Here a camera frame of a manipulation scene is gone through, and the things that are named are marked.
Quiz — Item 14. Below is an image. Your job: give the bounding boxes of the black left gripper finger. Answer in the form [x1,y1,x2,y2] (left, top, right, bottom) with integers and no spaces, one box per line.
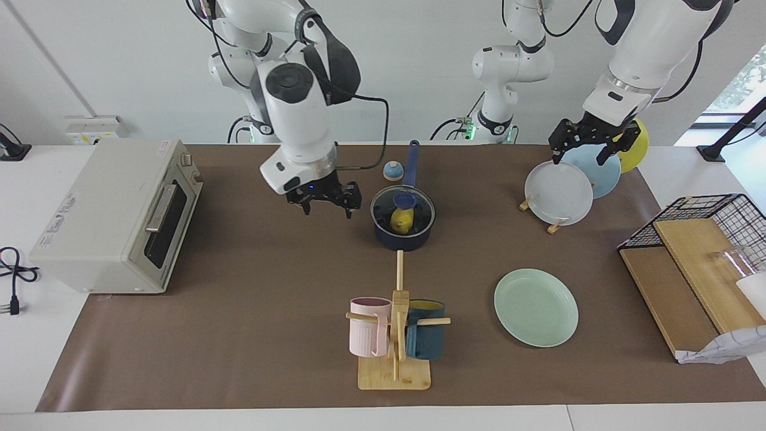
[549,119,576,165]
[596,122,642,165]

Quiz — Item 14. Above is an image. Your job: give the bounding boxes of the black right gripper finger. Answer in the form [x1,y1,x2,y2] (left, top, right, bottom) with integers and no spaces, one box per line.
[338,181,363,219]
[285,188,312,217]

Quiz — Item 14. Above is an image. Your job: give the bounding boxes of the glass lid with blue knob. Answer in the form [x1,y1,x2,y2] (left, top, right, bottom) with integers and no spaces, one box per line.
[370,186,436,237]

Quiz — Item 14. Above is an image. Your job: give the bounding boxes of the yellow plate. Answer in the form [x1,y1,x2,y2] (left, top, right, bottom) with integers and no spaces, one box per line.
[616,118,649,174]

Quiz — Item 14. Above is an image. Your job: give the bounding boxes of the light blue plate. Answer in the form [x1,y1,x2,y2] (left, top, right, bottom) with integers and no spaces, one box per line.
[560,144,622,199]

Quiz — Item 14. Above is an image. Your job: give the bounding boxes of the grey plate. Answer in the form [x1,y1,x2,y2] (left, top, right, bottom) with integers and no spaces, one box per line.
[525,160,594,226]

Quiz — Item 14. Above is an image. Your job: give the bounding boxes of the dark blue pot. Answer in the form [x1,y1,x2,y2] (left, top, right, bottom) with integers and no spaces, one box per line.
[370,140,436,251]

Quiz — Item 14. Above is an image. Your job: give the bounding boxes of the wooden plate rack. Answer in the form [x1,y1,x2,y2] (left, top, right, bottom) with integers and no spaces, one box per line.
[519,193,564,235]

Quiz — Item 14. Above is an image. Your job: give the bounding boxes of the pale green plate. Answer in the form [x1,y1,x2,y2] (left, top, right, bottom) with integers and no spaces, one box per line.
[494,268,579,348]

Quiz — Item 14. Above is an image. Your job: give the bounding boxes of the pink ribbed mug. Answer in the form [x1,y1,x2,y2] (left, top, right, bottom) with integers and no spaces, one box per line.
[349,298,393,358]

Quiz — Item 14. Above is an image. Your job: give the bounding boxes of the light wooden cutting board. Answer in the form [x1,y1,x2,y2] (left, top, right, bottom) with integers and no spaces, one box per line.
[653,218,766,335]

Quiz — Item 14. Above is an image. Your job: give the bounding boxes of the clear glass cup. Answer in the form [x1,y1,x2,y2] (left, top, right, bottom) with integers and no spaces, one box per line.
[711,244,756,282]

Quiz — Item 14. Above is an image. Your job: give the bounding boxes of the brown table mat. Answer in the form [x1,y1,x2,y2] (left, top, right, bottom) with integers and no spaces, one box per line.
[36,144,766,412]

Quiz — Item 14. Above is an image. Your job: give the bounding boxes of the dark teal mug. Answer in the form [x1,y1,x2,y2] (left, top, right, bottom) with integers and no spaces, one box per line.
[406,299,446,360]

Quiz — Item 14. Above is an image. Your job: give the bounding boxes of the dark wooden cutting board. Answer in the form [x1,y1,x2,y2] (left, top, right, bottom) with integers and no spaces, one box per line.
[619,247,719,359]

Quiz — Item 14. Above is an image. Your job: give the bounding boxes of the wooden mug tree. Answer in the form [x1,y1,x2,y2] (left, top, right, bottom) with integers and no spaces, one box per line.
[346,250,451,391]

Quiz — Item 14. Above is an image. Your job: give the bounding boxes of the white cup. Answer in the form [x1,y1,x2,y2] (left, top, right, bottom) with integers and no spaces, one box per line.
[736,272,766,319]

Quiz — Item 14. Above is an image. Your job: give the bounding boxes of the beige toaster oven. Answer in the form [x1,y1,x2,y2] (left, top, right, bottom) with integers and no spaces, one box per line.
[29,139,204,294]

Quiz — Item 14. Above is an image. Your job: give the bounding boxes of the white power strip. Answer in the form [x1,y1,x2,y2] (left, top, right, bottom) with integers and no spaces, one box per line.
[65,116,128,145]

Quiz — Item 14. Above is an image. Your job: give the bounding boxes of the white checkered cloth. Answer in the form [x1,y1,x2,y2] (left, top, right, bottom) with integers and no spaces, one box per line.
[676,325,766,365]

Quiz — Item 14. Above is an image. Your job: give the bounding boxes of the black clamp base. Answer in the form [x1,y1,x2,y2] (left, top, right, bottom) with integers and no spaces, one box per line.
[0,124,32,161]

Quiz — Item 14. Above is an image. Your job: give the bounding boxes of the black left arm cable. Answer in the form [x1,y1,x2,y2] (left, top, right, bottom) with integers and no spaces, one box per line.
[537,0,704,99]

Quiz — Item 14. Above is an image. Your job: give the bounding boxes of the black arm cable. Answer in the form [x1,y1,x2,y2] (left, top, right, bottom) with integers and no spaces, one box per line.
[332,90,390,174]
[537,0,704,99]

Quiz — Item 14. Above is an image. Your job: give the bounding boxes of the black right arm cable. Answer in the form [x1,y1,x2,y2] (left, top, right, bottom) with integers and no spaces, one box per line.
[332,90,390,174]

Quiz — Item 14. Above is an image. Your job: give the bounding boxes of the black camera stand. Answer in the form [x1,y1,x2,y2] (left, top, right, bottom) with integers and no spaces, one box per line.
[697,96,766,162]

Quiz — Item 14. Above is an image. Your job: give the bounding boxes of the black wire rack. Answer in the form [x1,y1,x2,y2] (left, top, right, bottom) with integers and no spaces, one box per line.
[618,193,766,276]

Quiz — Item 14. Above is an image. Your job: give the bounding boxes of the black right base cable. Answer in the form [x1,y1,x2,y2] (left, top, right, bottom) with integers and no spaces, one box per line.
[227,116,251,144]

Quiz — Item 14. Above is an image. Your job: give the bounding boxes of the black base cable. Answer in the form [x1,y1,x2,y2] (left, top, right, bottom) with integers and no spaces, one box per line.
[431,90,487,142]
[227,116,251,144]

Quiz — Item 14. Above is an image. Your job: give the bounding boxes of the black left base cable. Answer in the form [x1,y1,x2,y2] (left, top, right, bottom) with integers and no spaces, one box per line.
[431,90,487,142]

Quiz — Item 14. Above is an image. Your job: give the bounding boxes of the black power cord with plug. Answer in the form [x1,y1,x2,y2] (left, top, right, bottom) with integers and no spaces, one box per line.
[0,247,39,316]

